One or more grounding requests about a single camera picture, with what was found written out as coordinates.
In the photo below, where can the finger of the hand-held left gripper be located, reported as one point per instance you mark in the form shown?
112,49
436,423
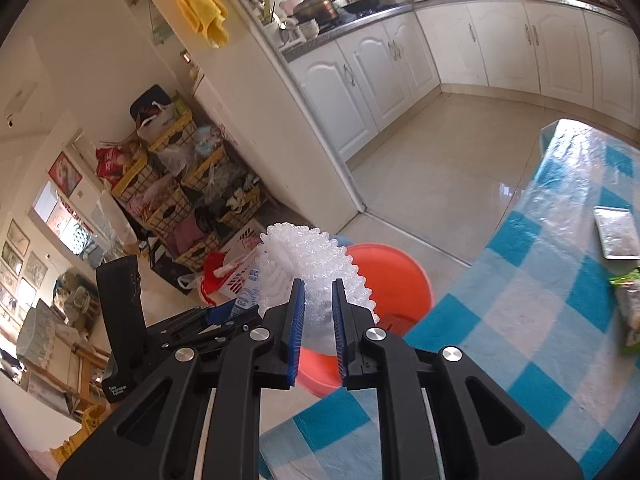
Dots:
220,338
220,315

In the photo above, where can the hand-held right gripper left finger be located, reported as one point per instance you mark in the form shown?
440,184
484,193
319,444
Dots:
296,332

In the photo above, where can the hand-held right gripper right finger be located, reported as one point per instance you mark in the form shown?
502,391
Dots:
341,332

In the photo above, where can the clear plastic bottle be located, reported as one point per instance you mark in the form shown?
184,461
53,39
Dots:
246,295

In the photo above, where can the orange plastic bucket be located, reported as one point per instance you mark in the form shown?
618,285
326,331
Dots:
390,280

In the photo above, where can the white foam fruit net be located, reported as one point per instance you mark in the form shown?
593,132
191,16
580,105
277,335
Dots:
310,260

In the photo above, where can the red plastic bag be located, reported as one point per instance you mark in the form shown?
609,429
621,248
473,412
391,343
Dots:
215,272

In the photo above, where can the white plastic basket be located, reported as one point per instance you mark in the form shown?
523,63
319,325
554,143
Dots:
245,245

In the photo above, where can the lace covered furniture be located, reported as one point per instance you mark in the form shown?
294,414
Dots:
40,335

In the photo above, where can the blue plastic basin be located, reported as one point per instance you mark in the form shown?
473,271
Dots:
342,240

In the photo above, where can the red printed bag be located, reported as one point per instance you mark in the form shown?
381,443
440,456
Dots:
112,160

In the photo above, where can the white shopping bag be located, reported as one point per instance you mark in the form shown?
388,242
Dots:
157,122

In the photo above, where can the black bag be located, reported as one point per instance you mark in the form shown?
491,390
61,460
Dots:
147,100

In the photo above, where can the green snack packet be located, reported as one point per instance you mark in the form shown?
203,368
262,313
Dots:
631,310

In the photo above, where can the small white pot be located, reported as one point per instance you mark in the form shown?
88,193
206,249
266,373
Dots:
308,29

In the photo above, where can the utensil holder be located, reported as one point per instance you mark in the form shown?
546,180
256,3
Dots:
269,12

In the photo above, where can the yellow towel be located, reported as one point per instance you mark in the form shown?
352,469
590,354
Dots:
200,5

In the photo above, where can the bronze cooking pot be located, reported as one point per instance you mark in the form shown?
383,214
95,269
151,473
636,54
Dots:
316,9

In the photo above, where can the white kitchen cabinets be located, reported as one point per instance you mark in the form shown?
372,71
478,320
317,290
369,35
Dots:
500,45

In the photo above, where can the black wok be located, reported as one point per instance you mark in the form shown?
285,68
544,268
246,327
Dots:
361,4

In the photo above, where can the wall poster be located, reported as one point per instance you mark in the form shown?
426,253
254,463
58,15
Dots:
65,172

